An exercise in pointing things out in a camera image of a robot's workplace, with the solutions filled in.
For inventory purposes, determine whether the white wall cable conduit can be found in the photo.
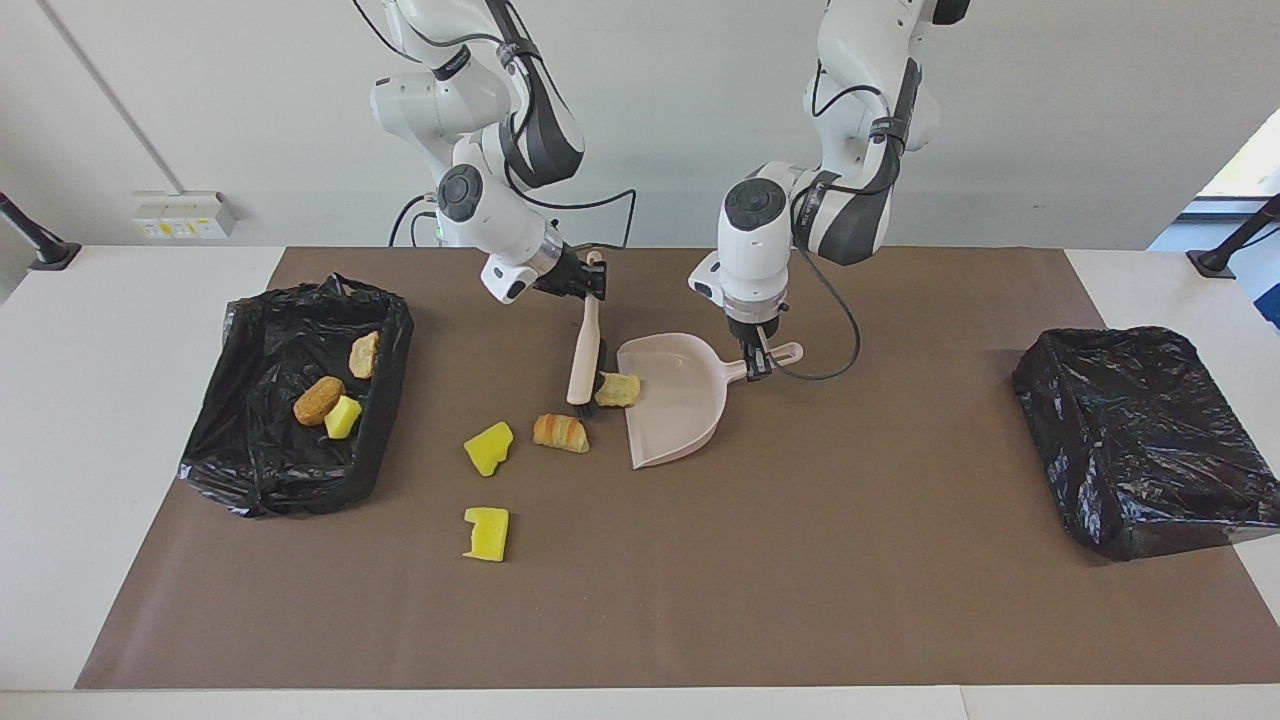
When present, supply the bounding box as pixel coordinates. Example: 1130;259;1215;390
38;0;173;197

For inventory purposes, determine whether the small yellow sponge wedge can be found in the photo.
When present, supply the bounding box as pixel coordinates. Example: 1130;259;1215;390
322;395;364;442

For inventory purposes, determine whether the notched rectangular yellow sponge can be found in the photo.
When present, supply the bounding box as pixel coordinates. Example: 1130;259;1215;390
461;506;510;563

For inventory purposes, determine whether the black right arm base cable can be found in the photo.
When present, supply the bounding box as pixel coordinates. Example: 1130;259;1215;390
387;193;442;249

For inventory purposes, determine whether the open bin with black bag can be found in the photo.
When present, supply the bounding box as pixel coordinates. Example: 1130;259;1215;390
178;274;416;520

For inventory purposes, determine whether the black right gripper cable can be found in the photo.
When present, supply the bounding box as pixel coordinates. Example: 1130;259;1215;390
508;168;639;253

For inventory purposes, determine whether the beige plastic dustpan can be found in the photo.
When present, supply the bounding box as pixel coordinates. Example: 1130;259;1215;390
615;332;805;471

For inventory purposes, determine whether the white wall socket box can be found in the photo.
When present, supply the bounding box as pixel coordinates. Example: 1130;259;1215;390
132;190;239;241

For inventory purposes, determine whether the brown table mat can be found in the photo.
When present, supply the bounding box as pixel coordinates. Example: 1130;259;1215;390
75;247;1280;689

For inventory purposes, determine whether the beige hand brush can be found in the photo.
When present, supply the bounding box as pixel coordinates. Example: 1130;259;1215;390
566;250;608;420

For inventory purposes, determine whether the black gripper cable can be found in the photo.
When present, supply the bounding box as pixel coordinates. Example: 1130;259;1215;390
770;60;863;384
508;168;639;253

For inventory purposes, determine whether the bin wrapped in black bag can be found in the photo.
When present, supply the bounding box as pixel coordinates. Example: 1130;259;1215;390
1011;326;1280;562

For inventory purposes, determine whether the black clamp mount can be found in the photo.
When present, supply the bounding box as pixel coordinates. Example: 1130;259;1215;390
0;190;83;271
1187;193;1280;279

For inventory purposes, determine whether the striped toy croissant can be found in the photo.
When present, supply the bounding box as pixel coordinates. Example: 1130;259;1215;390
531;412;592;456

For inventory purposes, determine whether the brown fried nugget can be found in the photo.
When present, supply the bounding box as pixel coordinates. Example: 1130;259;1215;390
292;375;347;428

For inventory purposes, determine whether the irregular yellow sponge chunk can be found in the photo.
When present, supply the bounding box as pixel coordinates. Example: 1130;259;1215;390
463;421;516;478

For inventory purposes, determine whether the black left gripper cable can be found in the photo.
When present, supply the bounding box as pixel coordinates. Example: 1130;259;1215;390
770;60;863;384

